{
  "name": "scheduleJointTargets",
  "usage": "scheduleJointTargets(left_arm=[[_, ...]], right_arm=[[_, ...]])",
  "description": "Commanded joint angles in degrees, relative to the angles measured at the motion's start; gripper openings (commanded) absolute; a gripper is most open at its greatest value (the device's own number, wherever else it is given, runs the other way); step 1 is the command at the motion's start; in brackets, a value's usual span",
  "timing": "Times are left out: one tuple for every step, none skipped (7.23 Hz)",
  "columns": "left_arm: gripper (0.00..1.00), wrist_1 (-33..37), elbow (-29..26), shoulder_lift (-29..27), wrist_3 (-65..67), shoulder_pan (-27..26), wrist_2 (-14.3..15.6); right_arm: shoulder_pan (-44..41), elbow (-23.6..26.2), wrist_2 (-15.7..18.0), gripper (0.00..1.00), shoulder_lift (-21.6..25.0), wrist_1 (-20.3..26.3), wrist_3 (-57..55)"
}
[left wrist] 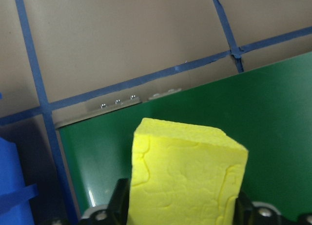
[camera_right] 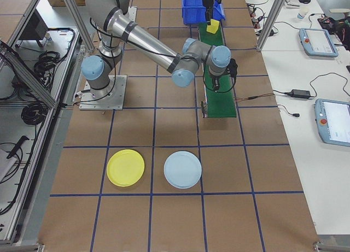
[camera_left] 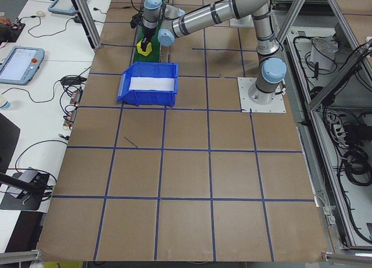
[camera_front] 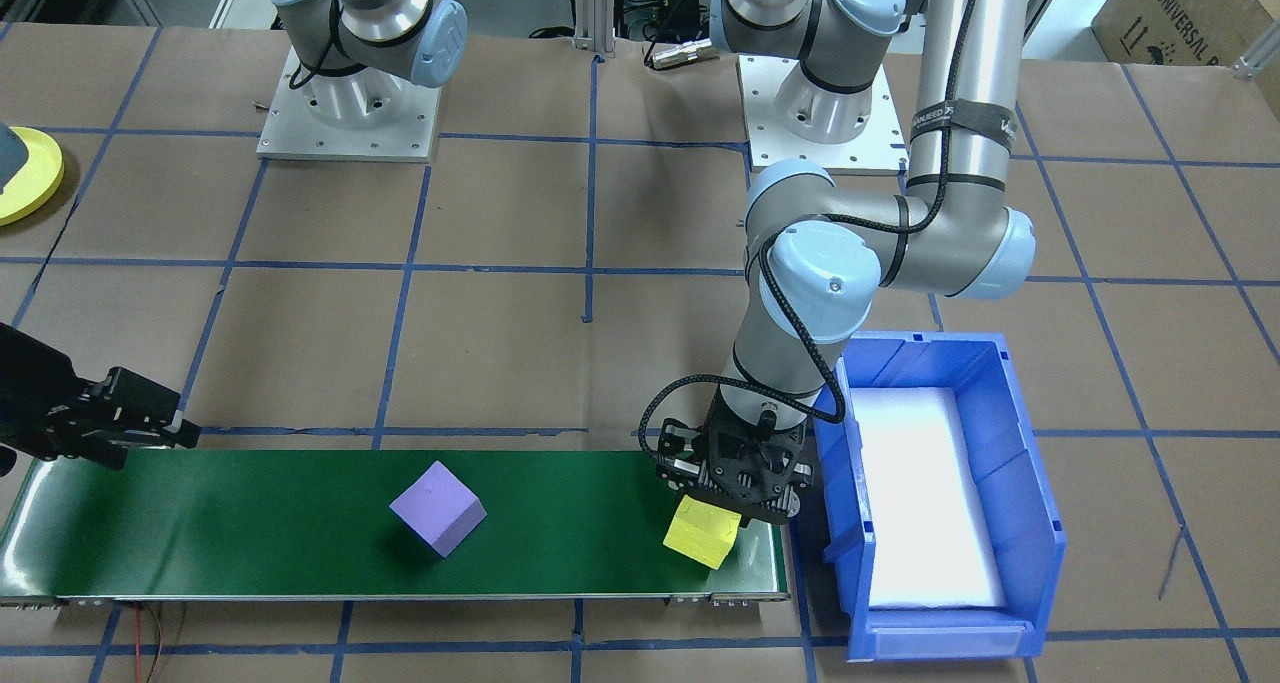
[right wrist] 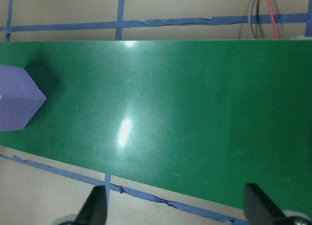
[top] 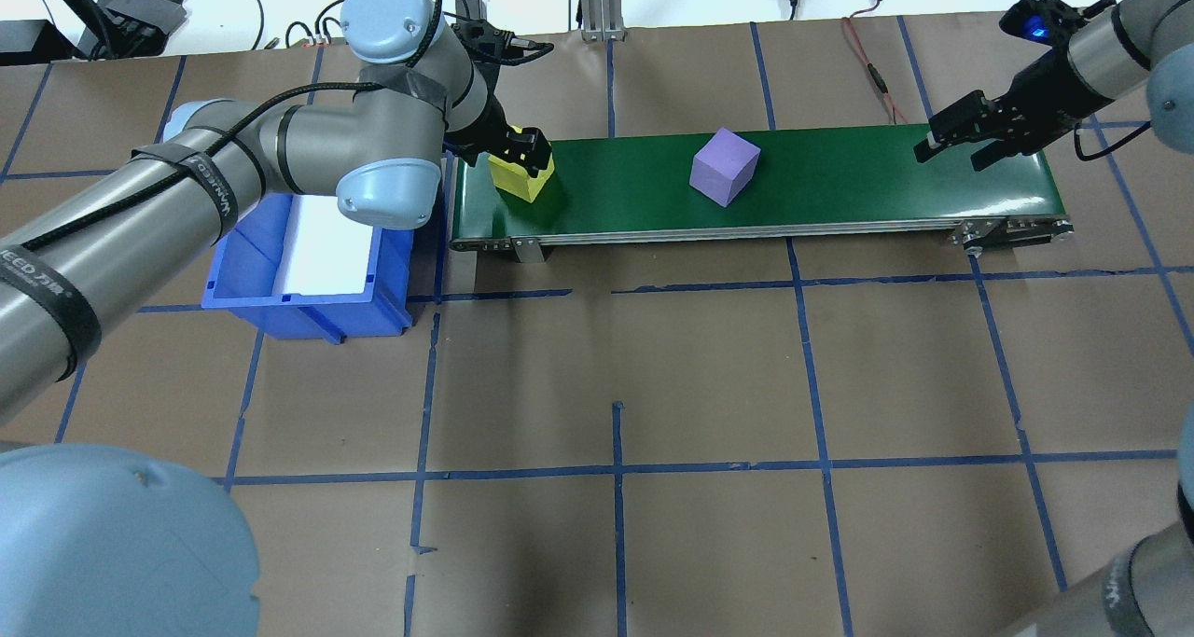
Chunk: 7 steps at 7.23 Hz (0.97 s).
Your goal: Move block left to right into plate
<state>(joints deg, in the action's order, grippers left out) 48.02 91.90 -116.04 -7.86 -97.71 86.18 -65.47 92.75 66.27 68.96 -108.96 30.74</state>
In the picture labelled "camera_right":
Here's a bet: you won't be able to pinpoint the black equipment pile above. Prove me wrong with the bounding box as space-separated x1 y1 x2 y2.
317 13 350 46

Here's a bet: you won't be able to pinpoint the aluminium post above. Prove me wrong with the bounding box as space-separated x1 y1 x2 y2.
255 0 291 52

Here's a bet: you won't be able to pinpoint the yellow plate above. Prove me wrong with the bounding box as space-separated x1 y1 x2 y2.
106 149 146 187

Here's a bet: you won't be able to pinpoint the black handle tool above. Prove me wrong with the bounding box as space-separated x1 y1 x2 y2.
7 136 30 159

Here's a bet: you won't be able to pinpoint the light blue plate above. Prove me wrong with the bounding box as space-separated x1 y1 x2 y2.
163 150 203 190

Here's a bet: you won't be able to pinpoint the plug and cable cluster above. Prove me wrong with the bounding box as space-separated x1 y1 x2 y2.
247 3 279 37

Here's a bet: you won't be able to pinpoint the blue grey teach pendant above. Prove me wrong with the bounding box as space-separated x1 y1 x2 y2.
313 98 350 148
298 27 339 58

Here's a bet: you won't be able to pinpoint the red conveyor power wires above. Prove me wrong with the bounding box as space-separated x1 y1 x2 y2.
234 93 275 102

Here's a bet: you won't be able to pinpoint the black power adapter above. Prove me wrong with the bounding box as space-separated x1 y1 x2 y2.
289 89 312 99

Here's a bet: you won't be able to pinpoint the black monitor box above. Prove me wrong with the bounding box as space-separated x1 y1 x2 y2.
17 9 50 48

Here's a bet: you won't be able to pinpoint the white side table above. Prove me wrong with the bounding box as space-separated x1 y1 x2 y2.
242 0 350 236

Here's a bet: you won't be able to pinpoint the white paper cup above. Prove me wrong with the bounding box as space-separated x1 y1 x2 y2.
296 7 310 21

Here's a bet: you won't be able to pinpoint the blue plastic storage bin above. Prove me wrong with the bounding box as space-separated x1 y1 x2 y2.
182 0 226 25

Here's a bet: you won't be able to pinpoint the black cable with plug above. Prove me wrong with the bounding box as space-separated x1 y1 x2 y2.
277 104 301 119

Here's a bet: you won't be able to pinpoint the yellow block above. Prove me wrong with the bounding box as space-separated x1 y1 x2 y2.
206 19 220 34

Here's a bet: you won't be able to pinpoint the black cable coil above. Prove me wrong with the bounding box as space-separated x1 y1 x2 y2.
21 101 49 126
34 51 69 79

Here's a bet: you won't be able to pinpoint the grey flat panel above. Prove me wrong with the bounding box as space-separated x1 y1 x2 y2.
0 149 14 183

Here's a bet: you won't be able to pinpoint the aluminium V-shaped frame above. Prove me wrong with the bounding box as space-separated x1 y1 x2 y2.
0 0 95 246

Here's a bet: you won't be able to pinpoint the green conveyor belt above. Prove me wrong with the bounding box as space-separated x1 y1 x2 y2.
197 21 238 119

